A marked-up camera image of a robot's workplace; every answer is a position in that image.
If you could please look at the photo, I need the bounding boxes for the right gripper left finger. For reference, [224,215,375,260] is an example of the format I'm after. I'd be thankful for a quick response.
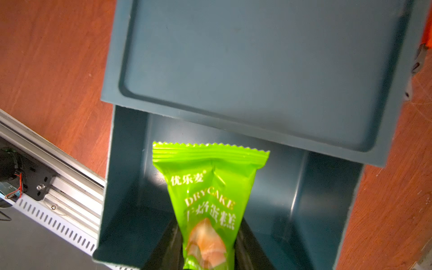
[141,219,184,270]

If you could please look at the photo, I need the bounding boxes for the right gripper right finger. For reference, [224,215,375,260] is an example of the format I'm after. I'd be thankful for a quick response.
[235,219,275,270]

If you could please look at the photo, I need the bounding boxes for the teal drawer cabinet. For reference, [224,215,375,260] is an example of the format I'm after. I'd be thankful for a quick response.
[101,1,430,166]

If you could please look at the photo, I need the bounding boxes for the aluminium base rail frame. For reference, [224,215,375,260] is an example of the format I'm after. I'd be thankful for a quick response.
[1,111,106,255]

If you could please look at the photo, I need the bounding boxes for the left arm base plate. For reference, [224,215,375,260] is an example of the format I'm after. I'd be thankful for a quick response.
[1,138,57,208]

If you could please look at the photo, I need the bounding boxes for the orange handled pliers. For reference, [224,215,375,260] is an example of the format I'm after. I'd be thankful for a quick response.
[404,7,432,102]

